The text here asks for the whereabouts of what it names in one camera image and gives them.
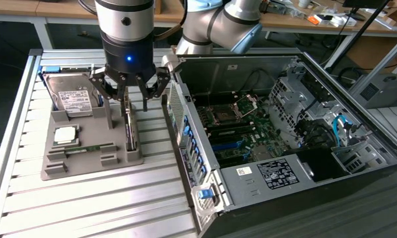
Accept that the metal socket cover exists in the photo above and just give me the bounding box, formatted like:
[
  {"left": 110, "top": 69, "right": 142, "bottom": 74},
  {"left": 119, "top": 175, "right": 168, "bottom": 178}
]
[{"left": 234, "top": 95, "right": 262, "bottom": 119}]

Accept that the wooden desk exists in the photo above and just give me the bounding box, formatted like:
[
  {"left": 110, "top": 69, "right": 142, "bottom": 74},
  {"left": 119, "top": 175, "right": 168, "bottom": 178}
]
[
  {"left": 0, "top": 0, "right": 188, "bottom": 50},
  {"left": 262, "top": 0, "right": 397, "bottom": 39}
]

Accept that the grey metal drive tray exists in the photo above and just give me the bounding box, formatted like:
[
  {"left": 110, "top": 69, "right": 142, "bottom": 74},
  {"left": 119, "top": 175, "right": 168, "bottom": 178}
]
[{"left": 331, "top": 141, "right": 386, "bottom": 174}]

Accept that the black slanted pole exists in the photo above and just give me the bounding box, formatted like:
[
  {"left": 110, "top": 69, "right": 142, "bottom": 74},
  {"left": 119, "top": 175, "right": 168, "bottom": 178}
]
[{"left": 324, "top": 0, "right": 395, "bottom": 74}]

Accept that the green motherboard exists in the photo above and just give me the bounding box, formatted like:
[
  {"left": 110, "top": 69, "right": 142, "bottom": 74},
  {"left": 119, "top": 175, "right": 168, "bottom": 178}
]
[{"left": 195, "top": 98, "right": 296, "bottom": 167}]

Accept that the open black PC case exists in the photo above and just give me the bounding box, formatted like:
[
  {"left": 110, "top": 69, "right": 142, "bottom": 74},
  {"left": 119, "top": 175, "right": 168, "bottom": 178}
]
[{"left": 160, "top": 48, "right": 397, "bottom": 238}]

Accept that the green RAM stick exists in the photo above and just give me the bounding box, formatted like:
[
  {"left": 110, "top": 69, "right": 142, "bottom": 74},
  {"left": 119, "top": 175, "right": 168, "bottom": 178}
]
[{"left": 64, "top": 145, "right": 102, "bottom": 154}]

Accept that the blue disk caddy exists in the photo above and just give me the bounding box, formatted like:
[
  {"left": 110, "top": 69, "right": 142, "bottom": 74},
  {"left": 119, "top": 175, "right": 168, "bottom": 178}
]
[{"left": 38, "top": 63, "right": 102, "bottom": 111}]

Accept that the light blue wire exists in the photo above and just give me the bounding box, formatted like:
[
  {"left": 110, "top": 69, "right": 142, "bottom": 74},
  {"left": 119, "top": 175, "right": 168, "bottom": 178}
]
[{"left": 332, "top": 113, "right": 355, "bottom": 147}]

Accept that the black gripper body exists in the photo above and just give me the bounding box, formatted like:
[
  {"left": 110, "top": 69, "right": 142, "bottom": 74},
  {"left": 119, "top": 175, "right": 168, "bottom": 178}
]
[{"left": 100, "top": 33, "right": 158, "bottom": 75}]

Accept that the grey computer tower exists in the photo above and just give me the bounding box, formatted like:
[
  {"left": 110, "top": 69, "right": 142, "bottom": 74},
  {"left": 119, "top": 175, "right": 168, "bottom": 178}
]
[{"left": 350, "top": 73, "right": 397, "bottom": 110}]

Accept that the small white box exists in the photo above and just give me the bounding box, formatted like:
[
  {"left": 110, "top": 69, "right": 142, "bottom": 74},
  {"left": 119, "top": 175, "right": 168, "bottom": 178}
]
[{"left": 330, "top": 16, "right": 358, "bottom": 27}]

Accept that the aluminium profile frame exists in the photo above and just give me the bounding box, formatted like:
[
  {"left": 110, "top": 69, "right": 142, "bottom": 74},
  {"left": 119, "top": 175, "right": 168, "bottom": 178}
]
[{"left": 367, "top": 41, "right": 397, "bottom": 82}]

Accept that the CPU socket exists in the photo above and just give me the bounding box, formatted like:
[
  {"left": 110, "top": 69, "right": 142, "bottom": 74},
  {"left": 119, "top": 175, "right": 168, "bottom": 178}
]
[{"left": 210, "top": 104, "right": 250, "bottom": 124}]

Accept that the grey plastic parts rack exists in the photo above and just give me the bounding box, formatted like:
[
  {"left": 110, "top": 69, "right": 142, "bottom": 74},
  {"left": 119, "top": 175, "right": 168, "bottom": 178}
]
[{"left": 40, "top": 98, "right": 146, "bottom": 180}]

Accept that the graphics card with metal bracket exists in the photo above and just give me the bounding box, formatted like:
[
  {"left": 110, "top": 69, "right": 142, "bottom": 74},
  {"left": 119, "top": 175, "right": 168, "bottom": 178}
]
[{"left": 120, "top": 85, "right": 139, "bottom": 152}]

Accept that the black monitor with stand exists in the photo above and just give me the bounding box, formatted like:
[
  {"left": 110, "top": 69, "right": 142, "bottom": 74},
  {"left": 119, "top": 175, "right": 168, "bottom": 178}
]
[{"left": 343, "top": 0, "right": 392, "bottom": 22}]

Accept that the black wire loop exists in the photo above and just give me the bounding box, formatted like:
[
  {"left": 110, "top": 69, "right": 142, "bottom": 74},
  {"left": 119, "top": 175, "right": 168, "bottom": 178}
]
[{"left": 243, "top": 68, "right": 276, "bottom": 94}]

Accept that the grey metal disk bay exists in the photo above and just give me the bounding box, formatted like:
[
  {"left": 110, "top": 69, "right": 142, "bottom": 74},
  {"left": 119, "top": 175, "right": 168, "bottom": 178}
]
[{"left": 270, "top": 61, "right": 340, "bottom": 149}]

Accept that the black drive wire bundle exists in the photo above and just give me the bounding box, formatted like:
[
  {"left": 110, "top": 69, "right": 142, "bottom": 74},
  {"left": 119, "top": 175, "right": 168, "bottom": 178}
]
[{"left": 294, "top": 116, "right": 335, "bottom": 149}]

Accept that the grey power supply unit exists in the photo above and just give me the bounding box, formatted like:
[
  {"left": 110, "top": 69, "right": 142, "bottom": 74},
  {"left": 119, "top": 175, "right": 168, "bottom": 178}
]
[{"left": 220, "top": 155, "right": 314, "bottom": 206}]

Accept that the small orange box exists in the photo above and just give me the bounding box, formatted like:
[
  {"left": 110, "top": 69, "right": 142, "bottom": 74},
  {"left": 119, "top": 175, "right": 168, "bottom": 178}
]
[{"left": 307, "top": 14, "right": 334, "bottom": 25}]

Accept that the silver chipset heatsink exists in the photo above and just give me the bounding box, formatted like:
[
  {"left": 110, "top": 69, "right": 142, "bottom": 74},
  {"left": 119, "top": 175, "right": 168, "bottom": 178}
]
[{"left": 251, "top": 145, "right": 276, "bottom": 161}]

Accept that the grey metal device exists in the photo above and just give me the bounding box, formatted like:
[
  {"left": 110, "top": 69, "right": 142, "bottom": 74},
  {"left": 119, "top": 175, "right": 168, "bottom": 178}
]
[{"left": 267, "top": 0, "right": 291, "bottom": 14}]

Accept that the silver CPU chip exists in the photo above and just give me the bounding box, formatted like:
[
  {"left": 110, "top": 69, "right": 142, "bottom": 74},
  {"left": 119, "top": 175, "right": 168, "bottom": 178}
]
[{"left": 54, "top": 126, "right": 79, "bottom": 146}]

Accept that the RAM stick with white label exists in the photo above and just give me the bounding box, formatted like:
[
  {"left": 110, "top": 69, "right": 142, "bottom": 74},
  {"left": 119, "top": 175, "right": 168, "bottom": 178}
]
[{"left": 208, "top": 125, "right": 256, "bottom": 137}]

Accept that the blue expansion slot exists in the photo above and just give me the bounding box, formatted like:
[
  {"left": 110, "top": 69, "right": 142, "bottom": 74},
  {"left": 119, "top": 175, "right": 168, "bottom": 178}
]
[{"left": 212, "top": 141, "right": 244, "bottom": 151}]

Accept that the silver hard disk drive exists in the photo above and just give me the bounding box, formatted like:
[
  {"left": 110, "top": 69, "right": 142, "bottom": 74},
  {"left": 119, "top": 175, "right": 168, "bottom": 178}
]
[{"left": 46, "top": 73, "right": 99, "bottom": 118}]

